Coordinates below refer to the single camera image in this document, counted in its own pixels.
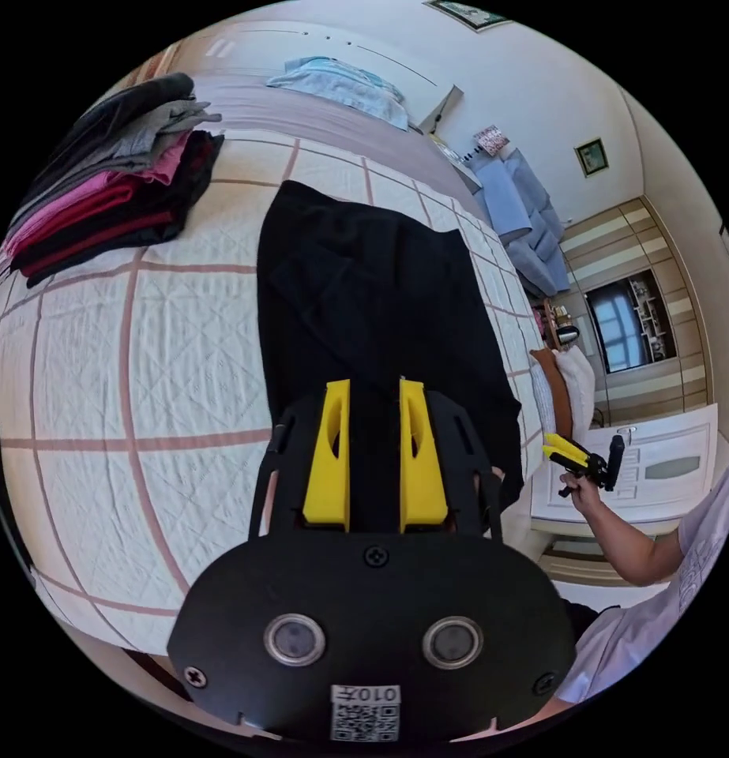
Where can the person's body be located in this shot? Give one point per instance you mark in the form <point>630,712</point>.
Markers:
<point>660,598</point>

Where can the bed with checked white quilt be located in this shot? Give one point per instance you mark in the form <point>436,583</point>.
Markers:
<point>163,355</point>

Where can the person's right hand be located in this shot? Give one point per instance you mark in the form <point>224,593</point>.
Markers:
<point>582,493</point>

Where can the light blue pillow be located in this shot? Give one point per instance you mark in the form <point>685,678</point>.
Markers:
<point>346,89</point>

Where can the person's right forearm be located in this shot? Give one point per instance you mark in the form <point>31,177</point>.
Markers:
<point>633,548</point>

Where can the large framed picture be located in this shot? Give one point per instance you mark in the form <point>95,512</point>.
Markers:
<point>468,13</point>

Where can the pile of clothes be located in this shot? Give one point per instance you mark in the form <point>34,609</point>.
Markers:
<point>109,195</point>

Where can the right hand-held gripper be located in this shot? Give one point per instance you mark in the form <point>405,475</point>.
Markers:
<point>590,466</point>

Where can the small framed picture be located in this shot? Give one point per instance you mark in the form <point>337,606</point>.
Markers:
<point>590,156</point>

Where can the white pillow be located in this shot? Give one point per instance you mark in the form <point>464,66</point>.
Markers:
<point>577,379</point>

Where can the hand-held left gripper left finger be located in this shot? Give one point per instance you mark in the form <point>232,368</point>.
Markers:
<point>324,474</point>

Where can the television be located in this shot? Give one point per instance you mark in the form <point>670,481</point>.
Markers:
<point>622,323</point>

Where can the brown pillow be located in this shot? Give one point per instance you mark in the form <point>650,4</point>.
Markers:
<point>556,385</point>

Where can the white door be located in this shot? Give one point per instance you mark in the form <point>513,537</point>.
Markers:
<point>648,468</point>

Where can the blue grey armchair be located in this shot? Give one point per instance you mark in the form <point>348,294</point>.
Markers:
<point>521,225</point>

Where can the black long sleeve shirt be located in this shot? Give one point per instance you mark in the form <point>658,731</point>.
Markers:
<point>376,320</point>

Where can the striped wall cupboard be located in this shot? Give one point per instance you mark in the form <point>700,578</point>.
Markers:
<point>648,331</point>

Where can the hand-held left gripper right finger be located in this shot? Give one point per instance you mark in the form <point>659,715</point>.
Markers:
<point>422,479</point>

